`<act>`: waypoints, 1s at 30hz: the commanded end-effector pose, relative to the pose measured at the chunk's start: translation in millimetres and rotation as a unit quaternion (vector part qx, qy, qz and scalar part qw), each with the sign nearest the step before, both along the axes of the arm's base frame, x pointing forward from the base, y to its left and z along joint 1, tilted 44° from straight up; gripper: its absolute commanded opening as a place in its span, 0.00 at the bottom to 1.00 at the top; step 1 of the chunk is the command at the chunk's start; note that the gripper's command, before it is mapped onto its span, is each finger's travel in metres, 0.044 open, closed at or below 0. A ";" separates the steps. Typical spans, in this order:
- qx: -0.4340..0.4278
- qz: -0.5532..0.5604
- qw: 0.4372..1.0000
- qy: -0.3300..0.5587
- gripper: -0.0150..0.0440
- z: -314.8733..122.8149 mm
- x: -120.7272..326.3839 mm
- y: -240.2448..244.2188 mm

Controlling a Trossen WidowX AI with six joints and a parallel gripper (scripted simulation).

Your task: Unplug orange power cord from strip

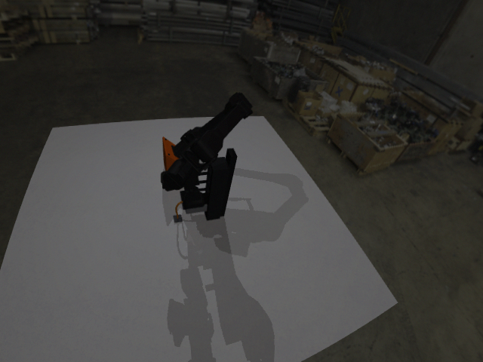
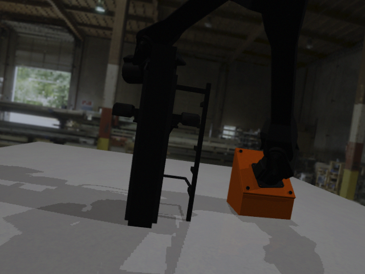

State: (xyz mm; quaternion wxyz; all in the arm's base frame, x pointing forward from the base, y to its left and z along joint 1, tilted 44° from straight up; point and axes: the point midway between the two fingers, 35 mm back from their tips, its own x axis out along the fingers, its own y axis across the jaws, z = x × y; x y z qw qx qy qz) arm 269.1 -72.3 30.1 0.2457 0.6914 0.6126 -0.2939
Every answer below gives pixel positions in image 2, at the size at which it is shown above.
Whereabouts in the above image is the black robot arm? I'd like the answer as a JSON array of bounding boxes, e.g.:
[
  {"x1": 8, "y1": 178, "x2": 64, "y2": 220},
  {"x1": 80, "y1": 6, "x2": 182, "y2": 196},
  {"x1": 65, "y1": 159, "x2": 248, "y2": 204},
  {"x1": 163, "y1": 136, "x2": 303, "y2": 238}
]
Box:
[{"x1": 122, "y1": 0, "x2": 308, "y2": 188}]

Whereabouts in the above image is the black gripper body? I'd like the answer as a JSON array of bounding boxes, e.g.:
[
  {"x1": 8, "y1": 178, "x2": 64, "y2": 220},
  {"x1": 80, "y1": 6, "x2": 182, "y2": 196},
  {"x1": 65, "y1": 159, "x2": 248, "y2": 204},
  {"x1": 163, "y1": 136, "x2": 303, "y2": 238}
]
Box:
[{"x1": 112, "y1": 102, "x2": 200, "y2": 127}]

